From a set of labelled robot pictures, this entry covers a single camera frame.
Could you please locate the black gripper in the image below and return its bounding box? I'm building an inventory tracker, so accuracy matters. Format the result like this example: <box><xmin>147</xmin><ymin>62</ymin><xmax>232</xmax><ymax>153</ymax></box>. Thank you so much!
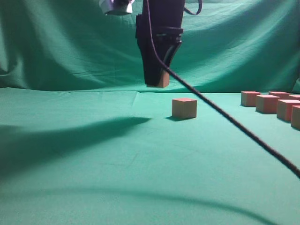
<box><xmin>135</xmin><ymin>14</ymin><xmax>183</xmax><ymax>85</ymax></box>

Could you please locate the pink cube placed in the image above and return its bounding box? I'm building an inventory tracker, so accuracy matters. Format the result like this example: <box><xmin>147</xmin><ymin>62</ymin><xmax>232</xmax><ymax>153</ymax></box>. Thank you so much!
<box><xmin>172</xmin><ymin>97</ymin><xmax>197</xmax><ymax>119</ymax></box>
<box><xmin>147</xmin><ymin>71</ymin><xmax>169</xmax><ymax>88</ymax></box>

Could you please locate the pink cube column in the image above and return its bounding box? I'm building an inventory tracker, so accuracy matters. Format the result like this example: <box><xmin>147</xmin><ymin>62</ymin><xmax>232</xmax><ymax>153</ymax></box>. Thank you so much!
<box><xmin>277</xmin><ymin>99</ymin><xmax>300</xmax><ymax>122</ymax></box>
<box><xmin>240</xmin><ymin>91</ymin><xmax>261</xmax><ymax>107</ymax></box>
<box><xmin>289</xmin><ymin>94</ymin><xmax>300</xmax><ymax>101</ymax></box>
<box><xmin>255</xmin><ymin>95</ymin><xmax>280</xmax><ymax>114</ymax></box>
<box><xmin>291</xmin><ymin>105</ymin><xmax>300</xmax><ymax>130</ymax></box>
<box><xmin>268</xmin><ymin>91</ymin><xmax>290</xmax><ymax>99</ymax></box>

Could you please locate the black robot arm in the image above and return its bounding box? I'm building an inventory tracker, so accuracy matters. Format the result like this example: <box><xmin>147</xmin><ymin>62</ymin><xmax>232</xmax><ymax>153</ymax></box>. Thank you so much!
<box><xmin>135</xmin><ymin>0</ymin><xmax>185</xmax><ymax>87</ymax></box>

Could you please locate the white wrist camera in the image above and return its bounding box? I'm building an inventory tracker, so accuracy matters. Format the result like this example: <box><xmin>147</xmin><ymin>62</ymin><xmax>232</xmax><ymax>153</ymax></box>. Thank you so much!
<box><xmin>98</xmin><ymin>0</ymin><xmax>135</xmax><ymax>15</ymax></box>

